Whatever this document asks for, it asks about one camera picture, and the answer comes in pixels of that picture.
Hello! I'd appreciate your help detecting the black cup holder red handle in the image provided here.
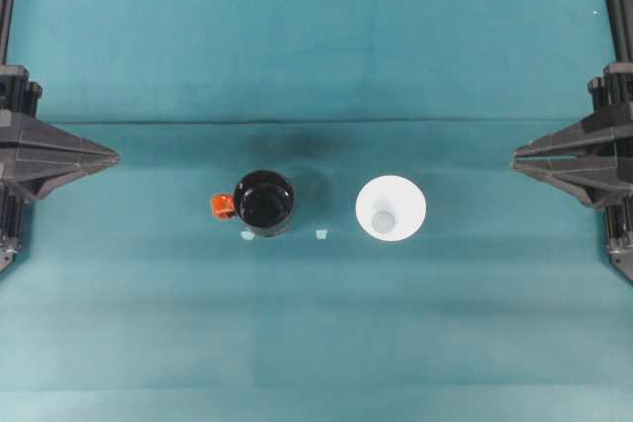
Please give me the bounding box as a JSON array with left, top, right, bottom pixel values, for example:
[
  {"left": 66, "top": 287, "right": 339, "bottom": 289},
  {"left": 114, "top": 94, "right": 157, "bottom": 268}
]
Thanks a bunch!
[{"left": 210, "top": 169, "right": 297, "bottom": 240}]

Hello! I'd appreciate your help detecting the black frame post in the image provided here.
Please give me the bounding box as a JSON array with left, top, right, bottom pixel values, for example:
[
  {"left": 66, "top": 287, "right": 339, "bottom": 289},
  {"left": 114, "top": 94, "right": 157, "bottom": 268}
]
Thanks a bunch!
[
  {"left": 603, "top": 0, "right": 633, "bottom": 67},
  {"left": 0, "top": 0, "right": 19, "bottom": 67}
]

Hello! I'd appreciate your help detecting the white paper cup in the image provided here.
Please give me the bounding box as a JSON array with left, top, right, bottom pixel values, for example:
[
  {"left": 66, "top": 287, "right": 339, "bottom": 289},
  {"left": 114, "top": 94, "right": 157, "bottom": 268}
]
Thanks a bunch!
[{"left": 354, "top": 174, "right": 429, "bottom": 244}]

